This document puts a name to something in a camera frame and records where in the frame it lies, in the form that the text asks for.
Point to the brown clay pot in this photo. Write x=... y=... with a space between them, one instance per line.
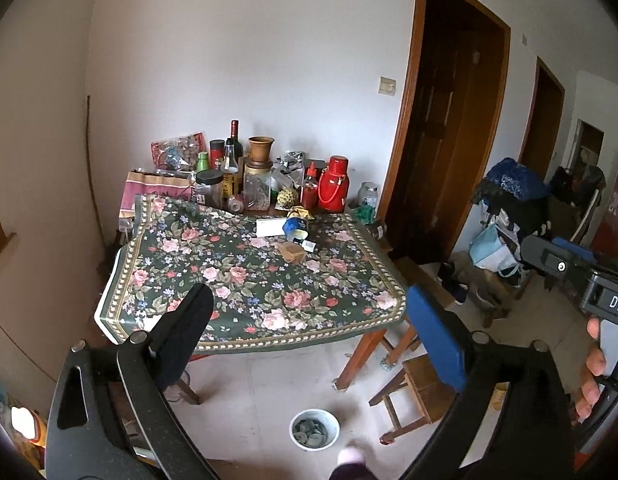
x=260 y=148

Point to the wooden dining table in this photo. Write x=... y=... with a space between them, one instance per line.
x=359 y=359

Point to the red sauce bottle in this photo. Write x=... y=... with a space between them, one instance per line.
x=309 y=191

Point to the clothes rack with garments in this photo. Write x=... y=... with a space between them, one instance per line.
x=514 y=203

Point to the floral green tablecloth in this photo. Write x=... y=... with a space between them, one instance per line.
x=249 y=279

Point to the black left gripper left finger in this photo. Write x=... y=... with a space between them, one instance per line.
x=86 y=438

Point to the white round trash bin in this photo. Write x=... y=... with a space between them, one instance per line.
x=314 y=429

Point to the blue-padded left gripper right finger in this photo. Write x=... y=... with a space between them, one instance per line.
x=532 y=438

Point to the beige wall switch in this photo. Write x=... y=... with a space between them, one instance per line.
x=387 y=86

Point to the dark wine bottle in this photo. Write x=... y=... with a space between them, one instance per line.
x=234 y=139

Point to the red thermos jug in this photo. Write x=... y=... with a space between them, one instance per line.
x=333 y=185

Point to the wooden stool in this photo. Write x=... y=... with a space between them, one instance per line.
x=432 y=397

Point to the white paper card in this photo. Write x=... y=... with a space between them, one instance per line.
x=270 y=227

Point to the person's right hand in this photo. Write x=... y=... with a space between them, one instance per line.
x=589 y=391

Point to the clear glass jar black lid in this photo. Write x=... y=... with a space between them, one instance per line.
x=208 y=188

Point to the dark wooden door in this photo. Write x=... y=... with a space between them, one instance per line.
x=450 y=108

